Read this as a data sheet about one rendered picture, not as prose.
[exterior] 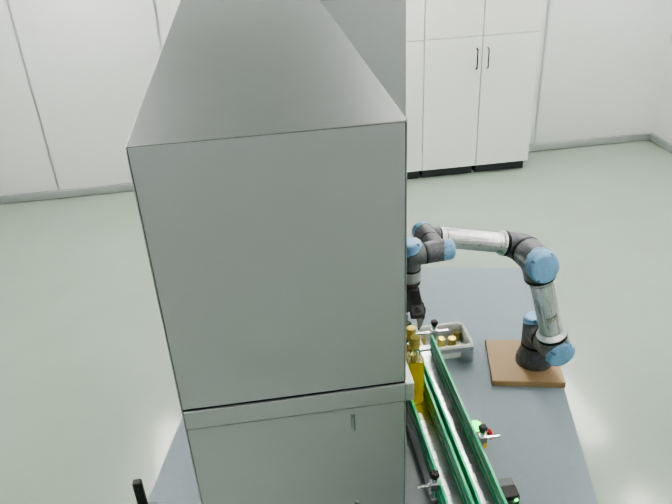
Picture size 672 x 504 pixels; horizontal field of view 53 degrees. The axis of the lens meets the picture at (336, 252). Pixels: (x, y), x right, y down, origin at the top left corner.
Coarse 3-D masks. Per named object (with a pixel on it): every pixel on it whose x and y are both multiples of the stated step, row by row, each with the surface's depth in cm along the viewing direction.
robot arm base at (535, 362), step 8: (520, 344) 283; (520, 352) 280; (528, 352) 277; (536, 352) 275; (520, 360) 280; (528, 360) 277; (536, 360) 276; (544, 360) 276; (528, 368) 278; (536, 368) 277; (544, 368) 277
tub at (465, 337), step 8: (416, 328) 296; (424, 328) 297; (440, 328) 298; (448, 328) 298; (456, 328) 299; (464, 328) 294; (448, 336) 300; (464, 336) 293; (456, 344) 296; (464, 344) 284
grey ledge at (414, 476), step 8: (408, 432) 237; (408, 440) 233; (408, 448) 230; (408, 456) 227; (416, 456) 227; (408, 464) 224; (416, 464) 224; (408, 472) 221; (416, 472) 221; (408, 480) 218; (416, 480) 218; (424, 480) 218; (408, 488) 215; (416, 488) 215; (408, 496) 213; (416, 496) 212; (424, 496) 212
